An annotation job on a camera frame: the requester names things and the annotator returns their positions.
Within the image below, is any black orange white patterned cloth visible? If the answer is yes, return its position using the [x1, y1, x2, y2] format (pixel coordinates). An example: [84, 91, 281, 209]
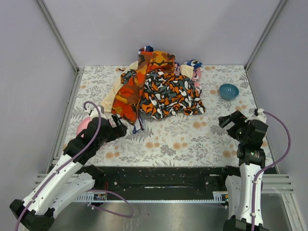
[140, 70, 205, 119]

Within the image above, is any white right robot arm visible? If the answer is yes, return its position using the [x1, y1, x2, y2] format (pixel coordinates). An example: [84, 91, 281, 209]
[218, 109, 268, 231]

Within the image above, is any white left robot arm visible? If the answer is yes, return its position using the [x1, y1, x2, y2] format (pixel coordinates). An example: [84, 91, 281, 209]
[10, 115, 127, 231]

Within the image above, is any blue white patterned cloth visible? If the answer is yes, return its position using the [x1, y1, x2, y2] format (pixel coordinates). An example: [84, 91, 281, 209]
[132, 114, 144, 134]

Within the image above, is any cream beige cloth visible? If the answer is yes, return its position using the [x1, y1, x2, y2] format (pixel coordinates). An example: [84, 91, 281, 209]
[100, 61, 138, 113]

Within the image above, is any orange red camouflage cloth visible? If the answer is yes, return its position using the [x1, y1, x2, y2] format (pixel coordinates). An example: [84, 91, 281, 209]
[112, 48, 176, 125]

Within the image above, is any pink white cloth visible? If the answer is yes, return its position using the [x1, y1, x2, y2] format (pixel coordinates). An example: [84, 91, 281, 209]
[174, 62, 202, 94]

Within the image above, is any blue white cloth behind pile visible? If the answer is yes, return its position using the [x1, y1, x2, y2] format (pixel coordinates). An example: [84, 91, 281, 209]
[184, 59, 202, 70]

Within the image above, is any pink plate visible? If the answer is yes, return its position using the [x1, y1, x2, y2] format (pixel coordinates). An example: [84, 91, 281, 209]
[76, 117, 92, 135]

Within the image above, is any blue bowl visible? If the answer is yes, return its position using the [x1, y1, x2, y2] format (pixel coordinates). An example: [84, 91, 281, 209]
[219, 83, 239, 101]

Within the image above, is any floral patterned table mat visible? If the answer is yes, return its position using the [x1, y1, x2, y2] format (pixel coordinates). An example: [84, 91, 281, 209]
[58, 64, 275, 167]

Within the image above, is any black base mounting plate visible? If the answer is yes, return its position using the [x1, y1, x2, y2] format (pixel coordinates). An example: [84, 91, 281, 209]
[77, 166, 246, 202]

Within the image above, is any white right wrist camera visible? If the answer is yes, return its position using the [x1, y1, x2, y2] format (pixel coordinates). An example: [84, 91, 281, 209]
[248, 108, 267, 123]

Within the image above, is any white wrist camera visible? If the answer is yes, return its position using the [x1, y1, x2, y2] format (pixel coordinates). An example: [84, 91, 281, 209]
[248, 108, 267, 123]
[86, 105, 106, 119]

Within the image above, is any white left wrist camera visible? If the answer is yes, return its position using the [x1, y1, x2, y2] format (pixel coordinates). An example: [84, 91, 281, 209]
[86, 105, 106, 119]

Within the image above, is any white slotted cable duct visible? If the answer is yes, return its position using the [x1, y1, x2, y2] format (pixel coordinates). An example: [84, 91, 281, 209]
[73, 192, 106, 203]

